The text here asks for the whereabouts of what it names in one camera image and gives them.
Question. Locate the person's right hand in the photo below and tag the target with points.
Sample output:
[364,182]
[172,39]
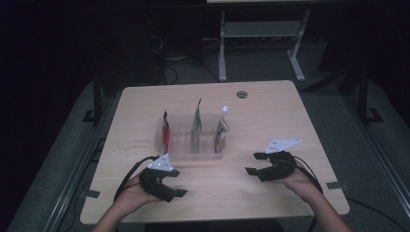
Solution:
[303,182]

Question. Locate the black metal stand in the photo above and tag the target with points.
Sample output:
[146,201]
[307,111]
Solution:
[97,96]
[363,93]

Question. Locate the clear plastic container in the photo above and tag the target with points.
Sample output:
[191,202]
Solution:
[185,141]

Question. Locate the person's left hand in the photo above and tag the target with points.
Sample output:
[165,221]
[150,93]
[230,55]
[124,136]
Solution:
[135,196]

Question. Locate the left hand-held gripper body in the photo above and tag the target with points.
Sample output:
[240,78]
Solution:
[156,187]

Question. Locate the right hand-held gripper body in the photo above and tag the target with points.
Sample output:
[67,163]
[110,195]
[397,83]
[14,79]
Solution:
[278,167]

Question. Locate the green and white snack packet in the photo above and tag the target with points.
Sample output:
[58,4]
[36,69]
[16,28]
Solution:
[197,124]

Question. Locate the red and black snack packet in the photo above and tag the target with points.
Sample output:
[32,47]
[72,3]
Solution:
[166,133]

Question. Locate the clear snack packet red edge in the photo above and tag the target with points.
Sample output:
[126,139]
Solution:
[221,132]

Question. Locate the white metal table frame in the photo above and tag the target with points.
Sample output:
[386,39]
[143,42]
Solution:
[222,48]

